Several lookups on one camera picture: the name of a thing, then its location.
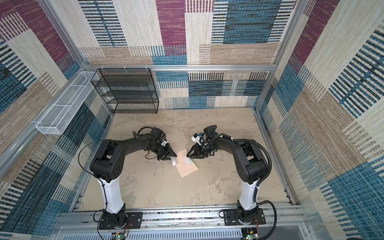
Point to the pink envelope with flap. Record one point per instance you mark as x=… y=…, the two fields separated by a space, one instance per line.
x=183 y=168

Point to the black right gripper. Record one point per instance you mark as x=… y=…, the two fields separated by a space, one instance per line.
x=197 y=153

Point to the white glue stick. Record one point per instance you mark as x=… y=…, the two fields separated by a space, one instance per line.
x=173 y=161

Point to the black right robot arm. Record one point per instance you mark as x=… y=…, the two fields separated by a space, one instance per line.
x=253 y=164

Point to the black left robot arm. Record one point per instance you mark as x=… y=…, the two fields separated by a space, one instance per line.
x=108 y=163

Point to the white wire mesh basket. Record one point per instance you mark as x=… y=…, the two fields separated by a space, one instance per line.
x=60 y=115

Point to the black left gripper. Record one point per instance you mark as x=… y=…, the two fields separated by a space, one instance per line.
x=168 y=152

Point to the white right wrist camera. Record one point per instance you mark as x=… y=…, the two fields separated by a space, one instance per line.
x=198 y=139

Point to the black wire shelf rack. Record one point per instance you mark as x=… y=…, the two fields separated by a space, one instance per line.
x=126 y=91

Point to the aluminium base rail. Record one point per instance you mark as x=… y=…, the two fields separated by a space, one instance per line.
x=218 y=222

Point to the blue bordered white letter paper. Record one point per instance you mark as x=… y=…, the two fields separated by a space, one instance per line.
x=189 y=161

